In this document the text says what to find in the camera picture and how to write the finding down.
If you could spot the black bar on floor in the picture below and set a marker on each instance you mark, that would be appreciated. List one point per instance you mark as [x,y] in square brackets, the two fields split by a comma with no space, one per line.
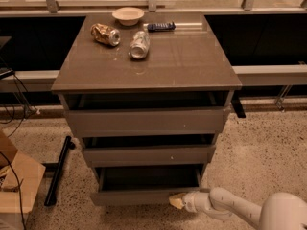
[56,169]

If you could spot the black bracket behind cabinet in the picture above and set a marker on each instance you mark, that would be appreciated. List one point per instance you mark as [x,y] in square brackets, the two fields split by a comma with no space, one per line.
[237,106]

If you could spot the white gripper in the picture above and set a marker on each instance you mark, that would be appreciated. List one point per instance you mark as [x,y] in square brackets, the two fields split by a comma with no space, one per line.
[191,201]

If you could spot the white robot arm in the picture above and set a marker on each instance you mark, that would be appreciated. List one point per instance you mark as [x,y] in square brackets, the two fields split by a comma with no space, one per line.
[280,211]

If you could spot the cardboard box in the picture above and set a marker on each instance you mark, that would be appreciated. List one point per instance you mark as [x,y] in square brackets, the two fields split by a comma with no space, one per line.
[20,186]

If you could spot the crushed gold can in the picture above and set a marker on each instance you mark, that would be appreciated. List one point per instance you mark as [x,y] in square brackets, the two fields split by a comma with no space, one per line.
[105,34]

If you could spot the grey drawer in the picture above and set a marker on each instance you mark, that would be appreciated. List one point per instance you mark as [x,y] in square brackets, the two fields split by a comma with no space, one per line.
[140,185]
[148,150]
[151,113]

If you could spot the metal railing frame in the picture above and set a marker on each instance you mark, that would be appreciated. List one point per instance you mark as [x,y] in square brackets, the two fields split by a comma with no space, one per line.
[153,0]

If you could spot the white bowl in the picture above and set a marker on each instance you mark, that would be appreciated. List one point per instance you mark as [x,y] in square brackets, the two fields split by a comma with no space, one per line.
[128,16]

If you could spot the grey bottom drawer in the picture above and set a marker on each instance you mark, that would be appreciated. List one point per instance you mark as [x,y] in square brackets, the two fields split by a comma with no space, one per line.
[140,185]

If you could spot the crushed silver can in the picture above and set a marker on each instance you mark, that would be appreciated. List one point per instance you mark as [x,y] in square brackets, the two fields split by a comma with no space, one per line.
[140,45]

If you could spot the grey middle drawer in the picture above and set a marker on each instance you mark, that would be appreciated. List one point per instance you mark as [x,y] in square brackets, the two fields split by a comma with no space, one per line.
[148,150]

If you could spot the grey drawer cabinet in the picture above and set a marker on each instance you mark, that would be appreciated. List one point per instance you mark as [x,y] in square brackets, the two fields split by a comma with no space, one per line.
[189,58]

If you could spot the blue snack bar wrapper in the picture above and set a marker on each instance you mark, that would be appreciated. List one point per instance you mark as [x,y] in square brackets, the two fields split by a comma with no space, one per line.
[161,27]

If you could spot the grey top drawer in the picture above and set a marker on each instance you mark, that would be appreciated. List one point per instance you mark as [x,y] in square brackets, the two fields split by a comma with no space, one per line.
[151,113]

